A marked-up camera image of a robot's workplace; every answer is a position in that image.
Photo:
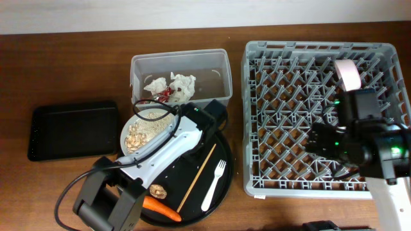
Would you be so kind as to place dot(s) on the white tissue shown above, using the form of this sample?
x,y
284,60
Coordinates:
x,y
157,86
182,87

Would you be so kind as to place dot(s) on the orange carrot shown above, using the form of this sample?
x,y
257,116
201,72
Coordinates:
x,y
152,204

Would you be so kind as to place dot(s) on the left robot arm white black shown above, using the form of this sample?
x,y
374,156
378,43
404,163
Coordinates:
x,y
115,192

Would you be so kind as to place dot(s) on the round black serving tray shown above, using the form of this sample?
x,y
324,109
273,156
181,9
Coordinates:
x,y
178,176

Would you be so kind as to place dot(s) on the black rectangular tray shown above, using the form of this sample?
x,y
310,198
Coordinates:
x,y
73,131

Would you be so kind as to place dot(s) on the wooden chopstick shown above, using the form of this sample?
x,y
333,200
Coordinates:
x,y
195,179

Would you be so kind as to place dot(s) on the clear plastic waste bin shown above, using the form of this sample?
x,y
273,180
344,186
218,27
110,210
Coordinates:
x,y
210,67

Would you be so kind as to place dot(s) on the red snack wrapper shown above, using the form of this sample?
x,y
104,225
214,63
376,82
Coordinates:
x,y
162,96

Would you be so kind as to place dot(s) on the pink bowl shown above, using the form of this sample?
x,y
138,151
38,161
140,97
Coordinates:
x,y
348,73

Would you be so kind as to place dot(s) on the grey dishwasher rack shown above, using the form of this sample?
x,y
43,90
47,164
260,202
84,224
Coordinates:
x,y
286,87

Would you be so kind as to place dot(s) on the grey plate with food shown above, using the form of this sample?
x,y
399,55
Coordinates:
x,y
138,133

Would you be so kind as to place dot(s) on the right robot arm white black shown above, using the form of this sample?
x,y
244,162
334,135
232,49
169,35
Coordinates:
x,y
377,148

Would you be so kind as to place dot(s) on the white plastic fork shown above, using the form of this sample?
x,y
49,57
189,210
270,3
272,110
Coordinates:
x,y
218,172

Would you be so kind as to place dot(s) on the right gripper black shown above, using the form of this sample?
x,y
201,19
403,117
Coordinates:
x,y
320,135

